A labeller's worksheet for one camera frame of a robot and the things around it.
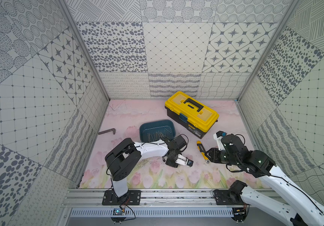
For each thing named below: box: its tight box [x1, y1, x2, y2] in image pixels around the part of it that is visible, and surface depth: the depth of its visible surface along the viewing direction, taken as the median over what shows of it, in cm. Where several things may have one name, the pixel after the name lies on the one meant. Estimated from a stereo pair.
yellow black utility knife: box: [196, 140, 209, 161], surface depth 94 cm
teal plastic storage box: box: [139, 119, 177, 143], surface depth 102 cm
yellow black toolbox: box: [164, 90, 220, 139], surface depth 94 cm
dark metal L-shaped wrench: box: [97, 128, 116, 135], surface depth 103 cm
